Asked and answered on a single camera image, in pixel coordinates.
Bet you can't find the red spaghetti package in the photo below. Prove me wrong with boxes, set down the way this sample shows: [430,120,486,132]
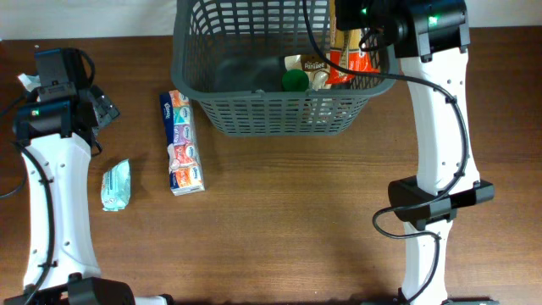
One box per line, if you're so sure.
[329,0,379,73]

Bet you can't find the beige snack bag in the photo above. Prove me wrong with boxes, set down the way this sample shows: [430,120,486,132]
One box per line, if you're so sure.
[284,54,332,91]

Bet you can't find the green lid jar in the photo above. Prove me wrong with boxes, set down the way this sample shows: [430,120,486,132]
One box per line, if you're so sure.
[281,69,310,92]

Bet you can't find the light green wet wipes pack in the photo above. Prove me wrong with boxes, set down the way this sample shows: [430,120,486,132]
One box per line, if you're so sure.
[101,159,131,212]

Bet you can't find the grey plastic shopping basket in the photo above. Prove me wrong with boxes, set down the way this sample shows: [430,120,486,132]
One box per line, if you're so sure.
[171,0,395,136]

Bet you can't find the Kleenex tissue multipack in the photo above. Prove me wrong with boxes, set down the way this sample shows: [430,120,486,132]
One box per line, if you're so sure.
[159,90,205,196]

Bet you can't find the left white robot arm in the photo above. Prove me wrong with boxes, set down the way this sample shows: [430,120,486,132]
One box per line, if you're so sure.
[5,47,136,304]

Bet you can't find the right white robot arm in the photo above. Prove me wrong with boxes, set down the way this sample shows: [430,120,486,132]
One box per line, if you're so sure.
[331,0,495,304]

